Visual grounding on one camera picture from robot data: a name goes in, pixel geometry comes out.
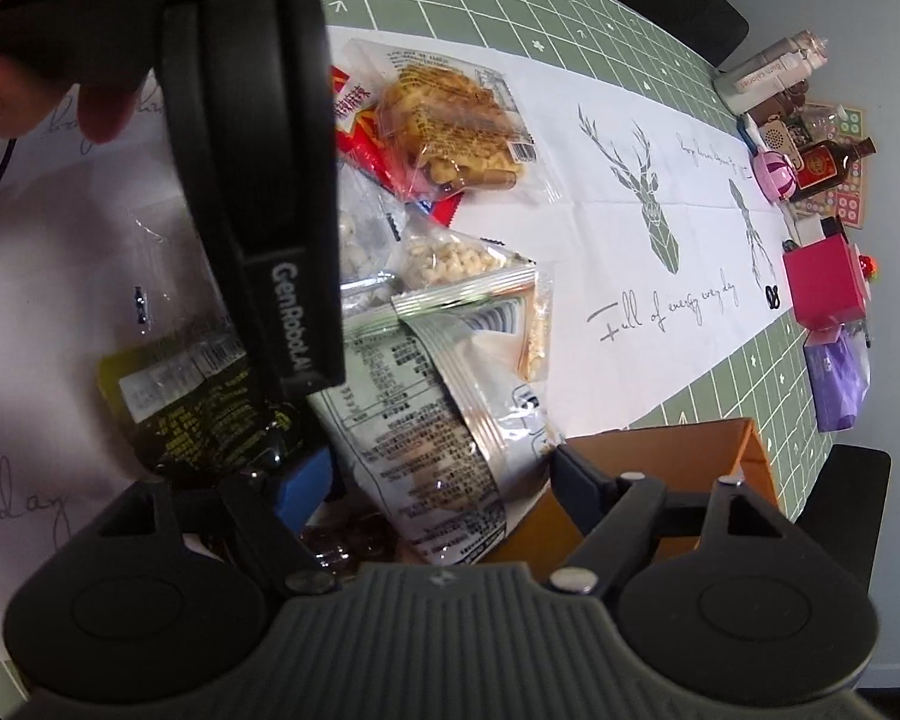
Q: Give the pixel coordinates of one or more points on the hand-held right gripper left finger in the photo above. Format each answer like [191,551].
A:
[306,486]

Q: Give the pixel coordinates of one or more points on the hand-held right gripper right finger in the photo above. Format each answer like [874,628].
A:
[572,486]

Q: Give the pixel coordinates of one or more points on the small bottle of chocolate balls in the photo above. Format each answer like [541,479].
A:
[341,540]

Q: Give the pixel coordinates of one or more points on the red snack packet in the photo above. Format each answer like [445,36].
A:
[360,131]

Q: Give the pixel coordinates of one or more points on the orange cardboard box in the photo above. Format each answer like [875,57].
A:
[690,465]

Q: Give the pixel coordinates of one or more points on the silver snack bag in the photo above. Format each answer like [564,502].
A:
[420,420]

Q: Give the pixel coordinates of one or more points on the dark green snack packet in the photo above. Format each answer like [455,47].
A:
[187,405]

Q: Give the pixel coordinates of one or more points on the clear bag of white candies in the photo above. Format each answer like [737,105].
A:
[360,240]

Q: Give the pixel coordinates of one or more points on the clear bag of yellow crackers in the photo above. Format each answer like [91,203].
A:
[450,124]

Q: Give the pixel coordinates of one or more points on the clear bag of popcorn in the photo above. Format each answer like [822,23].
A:
[457,262]

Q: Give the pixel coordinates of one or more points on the person's left hand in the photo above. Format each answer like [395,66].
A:
[105,116]

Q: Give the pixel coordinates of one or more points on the clear plastic bag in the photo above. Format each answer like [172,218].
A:
[172,270]

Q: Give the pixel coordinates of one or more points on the white deer print table runner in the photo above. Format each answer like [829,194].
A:
[570,277]

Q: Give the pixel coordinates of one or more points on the purple packet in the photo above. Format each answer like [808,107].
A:
[836,379]

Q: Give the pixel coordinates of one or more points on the green grid tablecloth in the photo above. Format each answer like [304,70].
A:
[540,7]

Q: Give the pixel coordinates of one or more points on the pink box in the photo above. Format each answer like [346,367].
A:
[825,281]

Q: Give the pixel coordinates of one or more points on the pink round container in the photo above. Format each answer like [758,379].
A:
[774,174]

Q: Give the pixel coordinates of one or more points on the dotted patterned card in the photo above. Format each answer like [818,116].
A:
[849,199]

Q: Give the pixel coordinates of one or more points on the beige small box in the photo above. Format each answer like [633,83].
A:
[777,135]

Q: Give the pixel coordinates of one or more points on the brown glass bottle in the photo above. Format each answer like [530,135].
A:
[825,165]

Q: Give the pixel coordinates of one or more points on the white plastic bottle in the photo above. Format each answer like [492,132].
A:
[765,75]

